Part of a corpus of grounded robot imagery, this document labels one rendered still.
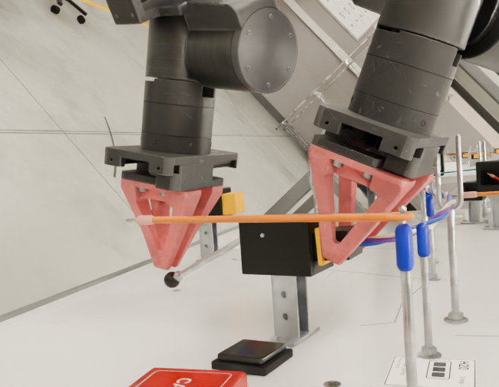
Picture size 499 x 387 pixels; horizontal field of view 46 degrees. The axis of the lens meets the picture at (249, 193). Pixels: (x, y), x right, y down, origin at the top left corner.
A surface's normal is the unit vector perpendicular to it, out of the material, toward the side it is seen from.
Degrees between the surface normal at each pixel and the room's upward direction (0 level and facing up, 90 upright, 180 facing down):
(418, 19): 96
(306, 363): 50
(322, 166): 118
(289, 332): 99
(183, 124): 73
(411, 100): 84
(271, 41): 58
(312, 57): 90
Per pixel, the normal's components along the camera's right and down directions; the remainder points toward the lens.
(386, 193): -0.55, 0.42
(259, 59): 0.68, 0.18
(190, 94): 0.40, 0.19
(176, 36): -0.12, 0.15
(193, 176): 0.87, 0.17
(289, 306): -0.50, 0.08
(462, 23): 0.53, 0.38
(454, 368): -0.07, -1.00
